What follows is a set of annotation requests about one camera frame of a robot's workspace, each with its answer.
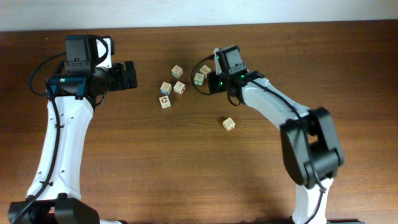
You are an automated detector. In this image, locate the wooden block pretzel blue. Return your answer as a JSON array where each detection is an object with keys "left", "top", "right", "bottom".
[{"left": 160, "top": 82, "right": 172, "bottom": 95}]

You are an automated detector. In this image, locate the wooden block green letter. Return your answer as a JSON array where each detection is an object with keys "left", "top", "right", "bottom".
[{"left": 193, "top": 73, "right": 205, "bottom": 86}]

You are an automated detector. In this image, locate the wooden block green N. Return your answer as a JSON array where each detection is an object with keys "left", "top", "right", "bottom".
[{"left": 174, "top": 81, "right": 186, "bottom": 95}]

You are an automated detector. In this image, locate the wooden block K blue 2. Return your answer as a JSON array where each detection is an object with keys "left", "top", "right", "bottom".
[{"left": 223, "top": 118, "right": 236, "bottom": 131}]

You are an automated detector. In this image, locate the wooden block soccer ball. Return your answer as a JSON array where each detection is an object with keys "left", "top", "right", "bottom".
[{"left": 159, "top": 95, "right": 171, "bottom": 109}]

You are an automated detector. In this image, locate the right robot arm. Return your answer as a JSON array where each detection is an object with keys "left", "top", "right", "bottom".
[{"left": 208, "top": 71, "right": 345, "bottom": 223}]

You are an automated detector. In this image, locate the wooden block green V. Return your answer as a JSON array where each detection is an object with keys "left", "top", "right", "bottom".
[{"left": 171, "top": 65, "right": 183, "bottom": 79}]

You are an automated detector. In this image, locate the wooden block blue D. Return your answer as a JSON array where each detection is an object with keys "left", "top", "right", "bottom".
[{"left": 199, "top": 65, "right": 211, "bottom": 78}]

